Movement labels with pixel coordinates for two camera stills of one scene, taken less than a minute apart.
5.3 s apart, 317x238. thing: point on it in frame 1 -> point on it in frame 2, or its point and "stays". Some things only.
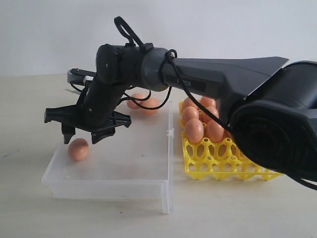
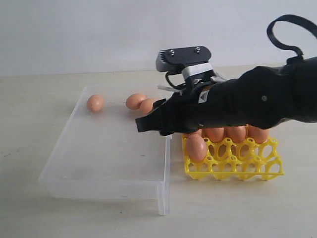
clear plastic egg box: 136,161 stays
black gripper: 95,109 -> 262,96
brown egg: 133,105 stays
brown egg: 151,102 stays
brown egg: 79,149 -> 196,148
